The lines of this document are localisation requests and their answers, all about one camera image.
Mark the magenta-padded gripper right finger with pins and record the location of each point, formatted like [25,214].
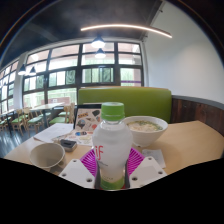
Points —
[148,170]

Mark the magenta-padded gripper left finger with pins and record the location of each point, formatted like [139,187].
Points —
[75,171]

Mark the clear green-capped drink bottle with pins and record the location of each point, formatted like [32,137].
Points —
[112,143]

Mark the beige ceramic cup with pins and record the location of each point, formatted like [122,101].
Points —
[46,156]

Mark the printed sticker sheet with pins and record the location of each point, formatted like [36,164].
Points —
[81,137]

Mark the white bowl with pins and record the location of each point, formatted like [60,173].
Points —
[146,133]

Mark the white paper sheet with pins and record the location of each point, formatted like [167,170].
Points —
[51,131]

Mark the sticker-covered black laptop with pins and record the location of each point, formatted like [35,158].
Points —
[86,118]

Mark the group of wooden chairs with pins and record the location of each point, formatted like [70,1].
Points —
[33,120]

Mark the green upholstered bench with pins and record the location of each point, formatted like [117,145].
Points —
[146,101]

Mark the wooden dining table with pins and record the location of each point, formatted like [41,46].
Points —
[46,106]

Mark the group of pendant lamps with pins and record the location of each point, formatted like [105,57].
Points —
[98,42]

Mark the long curved light strip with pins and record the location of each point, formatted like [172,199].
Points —
[126,26]

